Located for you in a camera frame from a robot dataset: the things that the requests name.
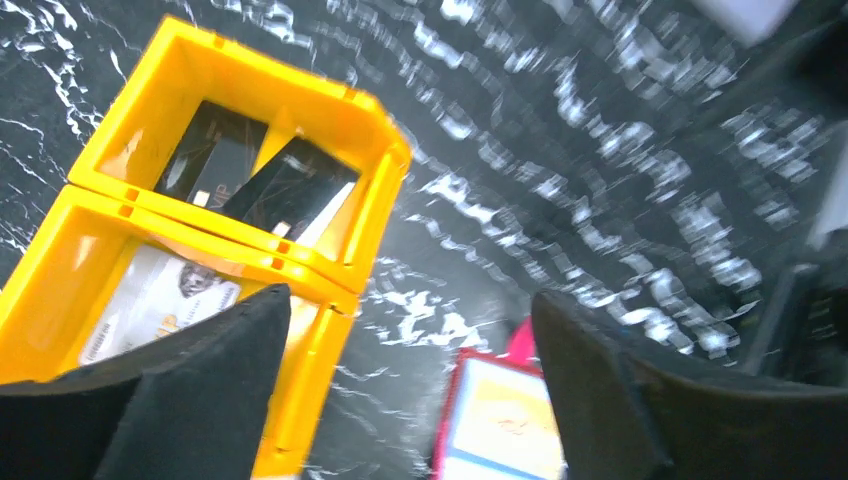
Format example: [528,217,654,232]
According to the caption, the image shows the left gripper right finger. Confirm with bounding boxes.
[531,291,847,479]

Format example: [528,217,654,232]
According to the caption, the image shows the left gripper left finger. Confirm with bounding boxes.
[1,284,291,479]

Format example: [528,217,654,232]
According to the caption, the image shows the red leather card holder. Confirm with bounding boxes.
[430,318,568,480]

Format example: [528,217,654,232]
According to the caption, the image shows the gold credit card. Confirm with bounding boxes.
[441,379,566,479]

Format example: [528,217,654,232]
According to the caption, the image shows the grey credit card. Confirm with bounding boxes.
[221,137,359,246]

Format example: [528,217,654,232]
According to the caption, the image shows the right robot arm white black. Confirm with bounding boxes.
[740,1,847,388]

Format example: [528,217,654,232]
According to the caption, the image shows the id card in bin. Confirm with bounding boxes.
[78,245,241,365]

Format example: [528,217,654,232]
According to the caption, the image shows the black card in bin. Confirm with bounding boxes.
[155,100,268,212]

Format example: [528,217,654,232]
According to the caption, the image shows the orange bin middle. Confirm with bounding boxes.
[1,186,358,479]

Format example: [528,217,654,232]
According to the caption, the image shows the orange bin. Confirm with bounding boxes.
[69,16,411,294]
[1,186,358,479]

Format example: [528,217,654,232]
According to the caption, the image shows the orange bin right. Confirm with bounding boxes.
[69,16,411,294]

